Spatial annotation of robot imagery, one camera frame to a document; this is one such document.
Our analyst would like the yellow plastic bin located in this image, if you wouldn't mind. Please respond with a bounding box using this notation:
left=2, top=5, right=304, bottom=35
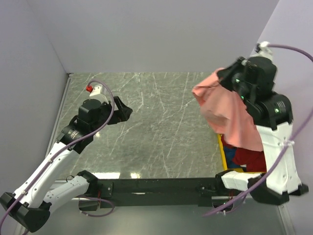
left=217, top=134, right=265, bottom=173

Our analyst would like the red t shirt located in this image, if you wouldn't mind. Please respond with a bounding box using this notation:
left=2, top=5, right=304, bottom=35
left=221, top=136, right=267, bottom=172

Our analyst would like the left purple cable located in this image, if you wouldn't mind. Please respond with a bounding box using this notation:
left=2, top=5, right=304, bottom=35
left=0, top=80, right=115, bottom=230

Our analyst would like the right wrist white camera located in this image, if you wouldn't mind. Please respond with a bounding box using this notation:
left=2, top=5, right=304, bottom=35
left=254, top=41, right=273, bottom=61

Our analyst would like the blue t shirt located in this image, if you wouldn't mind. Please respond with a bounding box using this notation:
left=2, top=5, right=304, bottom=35
left=223, top=146, right=241, bottom=168

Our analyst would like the wrist white camera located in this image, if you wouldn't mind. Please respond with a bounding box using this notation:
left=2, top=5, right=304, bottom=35
left=254, top=41, right=273, bottom=61
left=86, top=85, right=106, bottom=102

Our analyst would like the black base beam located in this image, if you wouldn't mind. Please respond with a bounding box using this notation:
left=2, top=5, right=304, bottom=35
left=83, top=178, right=240, bottom=207

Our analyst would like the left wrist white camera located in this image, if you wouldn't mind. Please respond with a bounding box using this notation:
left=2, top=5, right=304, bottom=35
left=86, top=85, right=106, bottom=102

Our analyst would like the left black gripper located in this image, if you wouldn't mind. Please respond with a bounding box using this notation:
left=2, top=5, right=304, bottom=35
left=90, top=95, right=132, bottom=134

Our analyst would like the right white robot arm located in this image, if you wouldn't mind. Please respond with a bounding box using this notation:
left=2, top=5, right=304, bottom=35
left=214, top=56, right=309, bottom=206

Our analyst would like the pink t shirt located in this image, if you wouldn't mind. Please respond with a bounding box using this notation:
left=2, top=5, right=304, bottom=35
left=192, top=68, right=263, bottom=152

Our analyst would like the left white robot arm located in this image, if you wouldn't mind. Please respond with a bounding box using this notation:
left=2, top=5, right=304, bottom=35
left=0, top=96, right=133, bottom=233

